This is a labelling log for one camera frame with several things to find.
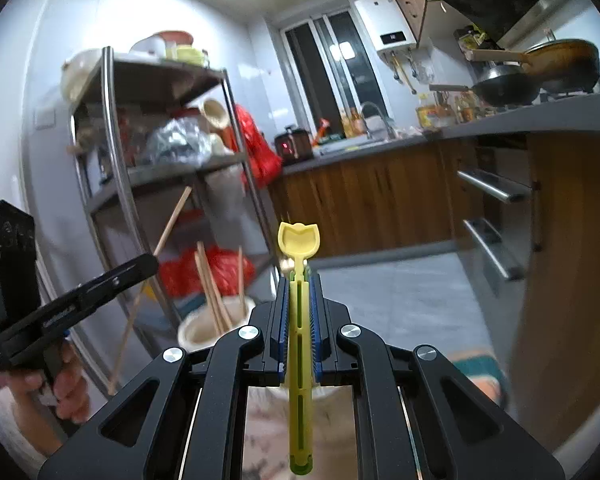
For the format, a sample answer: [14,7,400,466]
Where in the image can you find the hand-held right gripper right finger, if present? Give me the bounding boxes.
[310,273,565,480]

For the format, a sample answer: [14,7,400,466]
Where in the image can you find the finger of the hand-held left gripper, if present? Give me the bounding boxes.
[10,253,160,334]

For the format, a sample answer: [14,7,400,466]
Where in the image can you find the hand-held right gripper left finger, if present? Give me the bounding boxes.
[37,275,290,480]

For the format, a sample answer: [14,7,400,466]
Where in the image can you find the yellow green plastic spoon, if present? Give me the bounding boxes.
[277,221,321,476]

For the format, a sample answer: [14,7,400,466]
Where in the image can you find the white floral ceramic jar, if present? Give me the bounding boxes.
[177,295,259,357]
[244,381,362,480]

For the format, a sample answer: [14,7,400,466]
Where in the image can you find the person's left forearm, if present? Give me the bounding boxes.
[0,386,64,467]

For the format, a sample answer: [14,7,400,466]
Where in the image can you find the person's left hand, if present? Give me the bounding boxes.
[0,342,91,425]

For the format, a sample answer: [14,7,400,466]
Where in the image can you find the crumpled red plastic bag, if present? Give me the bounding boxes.
[157,247,257,302]

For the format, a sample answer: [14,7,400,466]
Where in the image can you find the metal shelf rack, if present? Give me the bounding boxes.
[61,45,282,397]

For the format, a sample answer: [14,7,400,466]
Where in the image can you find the wooden kitchen counter cabinet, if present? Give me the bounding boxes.
[267,89,600,462]

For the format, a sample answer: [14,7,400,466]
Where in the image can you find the white plastic bag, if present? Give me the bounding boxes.
[202,164,247,212]

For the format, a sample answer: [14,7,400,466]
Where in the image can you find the clear plastic bag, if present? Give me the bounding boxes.
[144,117,214,167]

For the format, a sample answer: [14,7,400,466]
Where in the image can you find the hanging red plastic bag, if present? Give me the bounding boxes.
[233,103,284,189]

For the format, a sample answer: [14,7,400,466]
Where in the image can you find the dark electric pressure cooker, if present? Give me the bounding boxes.
[272,124,315,167]

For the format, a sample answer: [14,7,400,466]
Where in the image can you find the beige ceramic cup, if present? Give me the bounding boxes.
[202,98,232,132]

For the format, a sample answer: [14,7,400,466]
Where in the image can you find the orange bottles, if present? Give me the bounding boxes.
[340,107,367,139]

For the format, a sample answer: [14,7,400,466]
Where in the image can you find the metal faucet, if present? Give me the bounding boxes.
[359,101,397,142]

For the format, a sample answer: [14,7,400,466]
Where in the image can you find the yellow oil bottle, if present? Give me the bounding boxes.
[415,102,454,129]

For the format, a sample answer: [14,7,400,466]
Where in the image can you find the white bowl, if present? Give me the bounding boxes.
[129,34,169,59]

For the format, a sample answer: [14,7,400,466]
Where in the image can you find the yellow green container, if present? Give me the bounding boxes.
[164,42,207,67]

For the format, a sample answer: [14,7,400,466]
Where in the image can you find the window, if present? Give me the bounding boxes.
[279,9,394,137]

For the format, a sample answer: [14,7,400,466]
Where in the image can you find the red bowl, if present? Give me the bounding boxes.
[152,29,195,49]

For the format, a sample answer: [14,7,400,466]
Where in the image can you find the black wok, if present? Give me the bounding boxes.
[428,64,544,108]

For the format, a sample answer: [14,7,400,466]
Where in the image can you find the white water heater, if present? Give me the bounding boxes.
[353,0,422,54]

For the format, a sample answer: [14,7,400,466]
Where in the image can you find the white wall socket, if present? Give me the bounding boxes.
[33,107,57,132]

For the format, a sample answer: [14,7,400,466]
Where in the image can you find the wooden wall cabinet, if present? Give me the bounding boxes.
[382,0,444,52]

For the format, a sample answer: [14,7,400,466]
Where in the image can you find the brown wok with wooden handle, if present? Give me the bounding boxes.
[467,38,600,96]

